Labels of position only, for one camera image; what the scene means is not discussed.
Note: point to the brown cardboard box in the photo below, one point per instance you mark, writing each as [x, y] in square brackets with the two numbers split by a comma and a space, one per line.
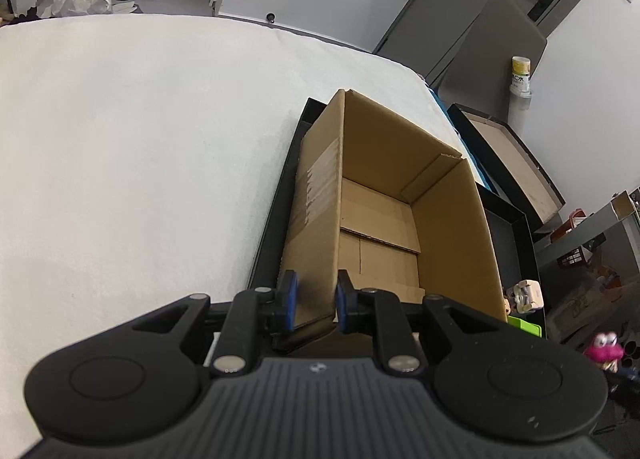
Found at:
[390, 219]

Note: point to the green cube toy box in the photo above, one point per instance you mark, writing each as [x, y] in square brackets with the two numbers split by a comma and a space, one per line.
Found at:
[524, 325]

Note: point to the yellow lidded white bottle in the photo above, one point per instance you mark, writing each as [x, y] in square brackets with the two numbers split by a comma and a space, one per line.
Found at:
[520, 81]

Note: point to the white plastic bag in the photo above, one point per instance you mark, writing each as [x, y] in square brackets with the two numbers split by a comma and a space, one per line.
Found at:
[71, 8]

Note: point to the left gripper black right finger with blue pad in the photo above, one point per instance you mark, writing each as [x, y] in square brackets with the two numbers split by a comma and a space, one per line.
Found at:
[372, 310]

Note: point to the magenta monster toy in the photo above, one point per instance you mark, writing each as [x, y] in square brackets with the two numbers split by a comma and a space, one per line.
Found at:
[605, 351]

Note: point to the grey leaning board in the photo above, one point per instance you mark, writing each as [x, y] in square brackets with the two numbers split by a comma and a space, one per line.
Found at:
[479, 76]

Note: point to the black tray under box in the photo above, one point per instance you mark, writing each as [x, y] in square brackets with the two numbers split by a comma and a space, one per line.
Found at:
[515, 238]

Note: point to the black tray brown inside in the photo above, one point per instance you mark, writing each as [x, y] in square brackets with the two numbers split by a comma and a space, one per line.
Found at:
[509, 167]

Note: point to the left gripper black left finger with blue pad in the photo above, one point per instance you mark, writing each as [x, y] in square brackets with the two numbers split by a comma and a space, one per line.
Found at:
[276, 305]

